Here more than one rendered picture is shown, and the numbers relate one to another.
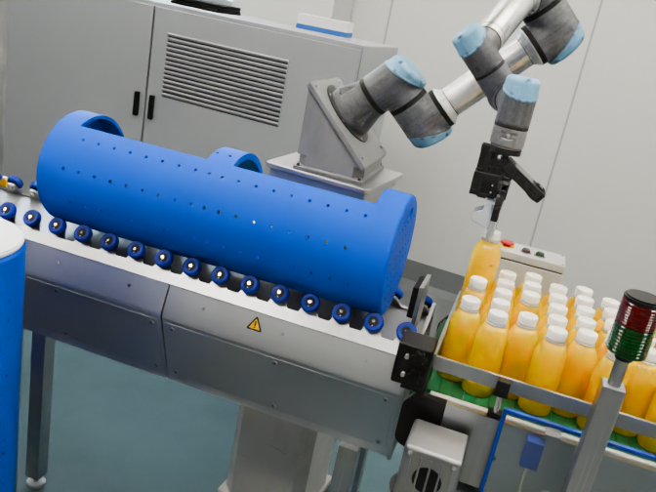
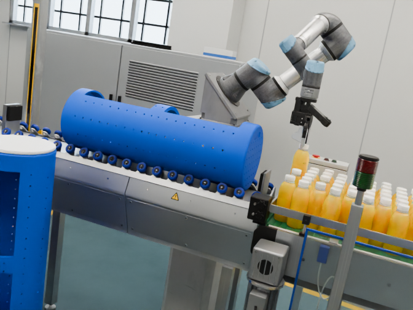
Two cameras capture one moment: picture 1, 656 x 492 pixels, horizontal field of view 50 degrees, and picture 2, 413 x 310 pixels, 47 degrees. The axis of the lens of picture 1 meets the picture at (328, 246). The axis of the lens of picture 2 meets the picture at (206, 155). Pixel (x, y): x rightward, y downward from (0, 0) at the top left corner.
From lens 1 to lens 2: 0.46 m
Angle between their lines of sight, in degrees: 8
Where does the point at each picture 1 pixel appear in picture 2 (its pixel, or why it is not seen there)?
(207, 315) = (149, 193)
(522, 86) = (314, 64)
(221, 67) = (159, 78)
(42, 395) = (56, 252)
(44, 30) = (58, 61)
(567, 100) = (369, 96)
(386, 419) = (247, 248)
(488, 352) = (299, 202)
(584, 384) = not seen: hidden behind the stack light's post
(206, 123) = not seen: hidden behind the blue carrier
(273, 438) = (188, 280)
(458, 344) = (284, 200)
